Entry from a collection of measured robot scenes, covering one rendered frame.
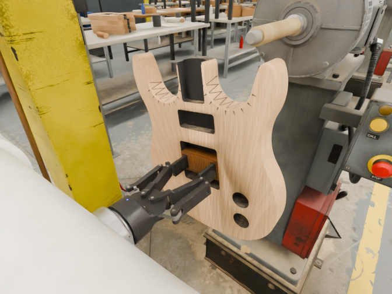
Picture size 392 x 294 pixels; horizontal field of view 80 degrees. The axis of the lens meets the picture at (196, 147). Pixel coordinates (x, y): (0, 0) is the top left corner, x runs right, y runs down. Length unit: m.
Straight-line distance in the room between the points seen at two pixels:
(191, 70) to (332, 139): 0.60
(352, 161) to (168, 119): 0.47
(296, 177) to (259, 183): 0.56
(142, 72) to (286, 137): 0.59
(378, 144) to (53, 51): 1.13
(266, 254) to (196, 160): 0.82
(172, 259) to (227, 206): 1.03
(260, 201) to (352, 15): 0.42
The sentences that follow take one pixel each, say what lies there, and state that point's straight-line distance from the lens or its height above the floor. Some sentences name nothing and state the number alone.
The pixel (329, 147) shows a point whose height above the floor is 0.86.
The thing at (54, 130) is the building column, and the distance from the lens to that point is 1.24.
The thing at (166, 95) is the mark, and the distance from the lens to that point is 0.54.
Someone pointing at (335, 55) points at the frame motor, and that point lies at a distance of 0.65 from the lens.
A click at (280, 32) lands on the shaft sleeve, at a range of 0.52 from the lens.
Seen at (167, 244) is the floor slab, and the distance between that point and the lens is 1.59.
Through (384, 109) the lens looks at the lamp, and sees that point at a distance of 0.64.
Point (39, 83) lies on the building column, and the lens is 1.16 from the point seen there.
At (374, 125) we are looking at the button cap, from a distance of 0.65.
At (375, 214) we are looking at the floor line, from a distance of 2.12.
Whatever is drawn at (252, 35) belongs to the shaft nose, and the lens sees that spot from 0.44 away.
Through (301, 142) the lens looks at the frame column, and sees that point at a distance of 0.91.
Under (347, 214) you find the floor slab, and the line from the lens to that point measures 2.02.
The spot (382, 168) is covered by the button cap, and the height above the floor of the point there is 0.98.
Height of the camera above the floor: 1.32
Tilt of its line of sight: 34 degrees down
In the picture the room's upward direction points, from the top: straight up
